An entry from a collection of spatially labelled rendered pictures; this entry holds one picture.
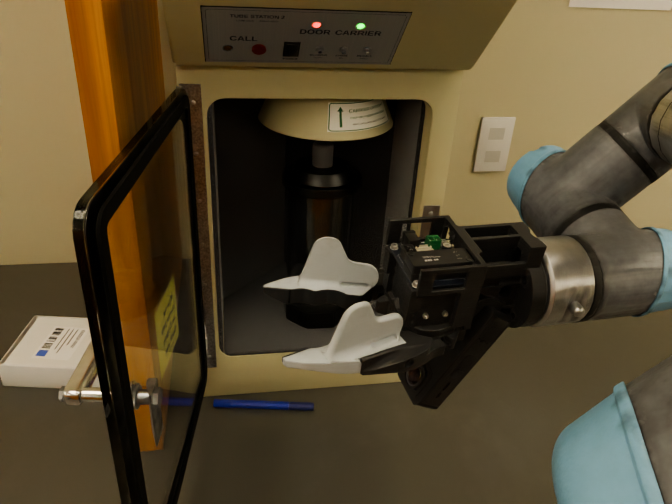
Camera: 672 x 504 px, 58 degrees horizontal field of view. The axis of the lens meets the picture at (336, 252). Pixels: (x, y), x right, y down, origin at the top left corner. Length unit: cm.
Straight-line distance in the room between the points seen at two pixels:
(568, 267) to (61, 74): 90
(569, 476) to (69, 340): 82
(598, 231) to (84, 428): 68
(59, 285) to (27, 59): 39
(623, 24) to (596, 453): 113
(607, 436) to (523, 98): 105
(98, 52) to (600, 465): 50
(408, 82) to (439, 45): 8
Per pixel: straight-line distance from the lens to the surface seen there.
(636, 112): 62
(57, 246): 130
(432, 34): 64
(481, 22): 64
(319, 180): 79
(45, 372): 96
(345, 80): 70
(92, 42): 60
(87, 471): 85
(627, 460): 26
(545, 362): 105
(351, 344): 44
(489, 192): 133
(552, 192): 61
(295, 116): 74
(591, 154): 61
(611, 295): 54
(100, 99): 61
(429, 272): 43
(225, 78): 69
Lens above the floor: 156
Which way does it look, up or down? 30 degrees down
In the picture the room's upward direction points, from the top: 4 degrees clockwise
